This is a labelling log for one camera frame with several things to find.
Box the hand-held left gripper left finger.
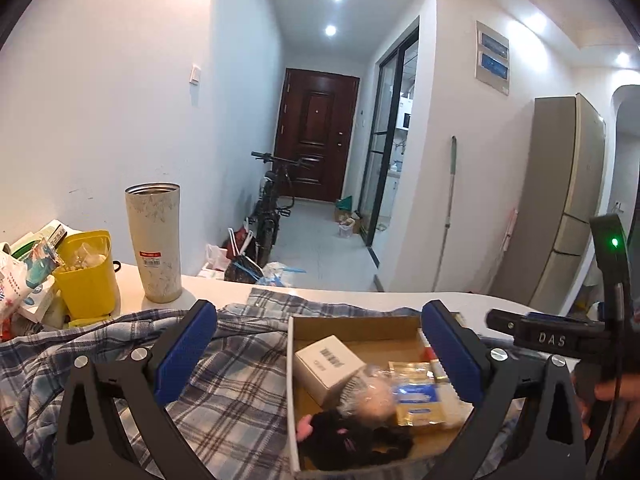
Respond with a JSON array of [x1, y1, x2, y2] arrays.
[[52, 299, 218, 480]]

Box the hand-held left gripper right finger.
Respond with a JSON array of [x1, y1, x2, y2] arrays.
[[421, 300, 587, 480]]

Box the red white small box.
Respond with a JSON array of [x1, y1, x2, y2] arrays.
[[419, 337, 451, 384]]

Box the yellow box blue label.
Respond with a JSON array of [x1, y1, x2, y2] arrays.
[[392, 379, 444, 427]]

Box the cardboard box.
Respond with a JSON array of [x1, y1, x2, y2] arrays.
[[286, 314, 501, 472]]

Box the pink bun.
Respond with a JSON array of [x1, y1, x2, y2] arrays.
[[337, 366, 401, 429]]

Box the white small carton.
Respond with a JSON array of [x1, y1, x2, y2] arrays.
[[294, 334, 369, 407]]

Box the black pink plush toy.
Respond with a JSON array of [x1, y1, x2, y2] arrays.
[[296, 407, 415, 471]]

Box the person's right hand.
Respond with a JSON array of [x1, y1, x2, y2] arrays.
[[574, 362, 633, 440]]

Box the blue plaid cloth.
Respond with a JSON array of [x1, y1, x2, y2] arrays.
[[0, 287, 521, 480]]

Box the pink white leaning rack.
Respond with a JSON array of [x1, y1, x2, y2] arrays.
[[499, 208, 519, 256]]

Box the white plastic bag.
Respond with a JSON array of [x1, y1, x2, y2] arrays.
[[199, 243, 231, 279]]

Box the black plastic bag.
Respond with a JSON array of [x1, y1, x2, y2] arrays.
[[223, 255, 264, 283]]

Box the speckled white tumbler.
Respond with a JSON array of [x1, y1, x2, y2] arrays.
[[124, 182, 184, 304]]

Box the yellow plastic container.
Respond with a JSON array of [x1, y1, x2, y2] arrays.
[[52, 230, 121, 321]]

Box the beige refrigerator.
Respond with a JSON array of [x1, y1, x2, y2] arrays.
[[492, 92, 609, 307]]

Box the red white shopping bag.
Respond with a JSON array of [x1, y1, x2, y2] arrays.
[[227, 227, 256, 261]]

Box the clear blue plastic bag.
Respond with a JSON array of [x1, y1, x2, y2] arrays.
[[260, 261, 306, 289]]

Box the clear plastic wrappers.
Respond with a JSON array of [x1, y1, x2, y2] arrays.
[[64, 241, 109, 272]]

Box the white blue printed packet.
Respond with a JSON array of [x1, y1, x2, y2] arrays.
[[17, 280, 59, 324]]

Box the black bicycle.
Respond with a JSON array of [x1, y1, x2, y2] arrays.
[[243, 151, 321, 269]]

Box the teal plastic packet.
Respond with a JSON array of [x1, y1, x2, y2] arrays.
[[22, 242, 64, 289]]

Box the small brown floor carton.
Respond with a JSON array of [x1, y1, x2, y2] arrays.
[[333, 207, 362, 234]]

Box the white red printed packet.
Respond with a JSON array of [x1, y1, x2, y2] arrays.
[[0, 251, 30, 322]]

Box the green white packet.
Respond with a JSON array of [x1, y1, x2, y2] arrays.
[[10, 219, 68, 261]]

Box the black framed glass door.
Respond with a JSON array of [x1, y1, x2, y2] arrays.
[[359, 25, 420, 249]]

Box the dark red entrance door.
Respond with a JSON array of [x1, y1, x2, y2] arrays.
[[273, 67, 361, 204]]

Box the black cable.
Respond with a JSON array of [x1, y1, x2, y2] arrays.
[[600, 282, 626, 466]]

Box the grey wall electrical panel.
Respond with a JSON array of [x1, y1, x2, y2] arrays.
[[475, 20, 512, 96]]

